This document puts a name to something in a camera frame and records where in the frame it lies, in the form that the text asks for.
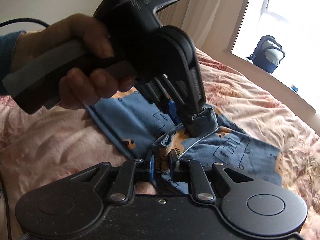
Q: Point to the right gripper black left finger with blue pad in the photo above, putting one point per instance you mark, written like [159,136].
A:
[130,173]

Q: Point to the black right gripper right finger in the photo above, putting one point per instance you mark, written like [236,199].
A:
[192,173]

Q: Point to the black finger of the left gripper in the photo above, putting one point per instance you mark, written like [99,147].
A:
[190,100]

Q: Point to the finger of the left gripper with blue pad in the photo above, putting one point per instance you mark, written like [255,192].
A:
[162,93]

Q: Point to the blue pants orange print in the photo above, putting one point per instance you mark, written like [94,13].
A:
[136,127]

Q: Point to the dark blue sleeve forearm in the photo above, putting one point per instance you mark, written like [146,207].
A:
[7,46]

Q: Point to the person's left hand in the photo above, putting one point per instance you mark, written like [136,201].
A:
[76,89]

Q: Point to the beige left curtain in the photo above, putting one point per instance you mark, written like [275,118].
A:
[195,17]

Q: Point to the pink floral bed cover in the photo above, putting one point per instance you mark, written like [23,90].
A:
[51,144]

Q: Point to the navy grey backpack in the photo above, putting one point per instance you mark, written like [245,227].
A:
[268,54]

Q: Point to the small blue box on sill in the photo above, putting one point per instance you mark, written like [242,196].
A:
[294,88]

